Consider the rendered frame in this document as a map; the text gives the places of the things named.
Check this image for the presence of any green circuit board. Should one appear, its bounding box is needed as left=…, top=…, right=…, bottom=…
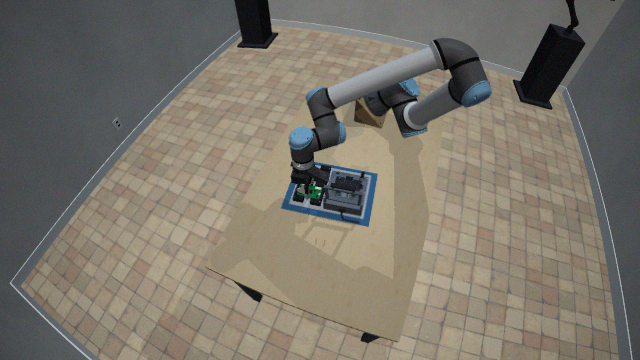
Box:
left=297, top=185, right=323, bottom=199

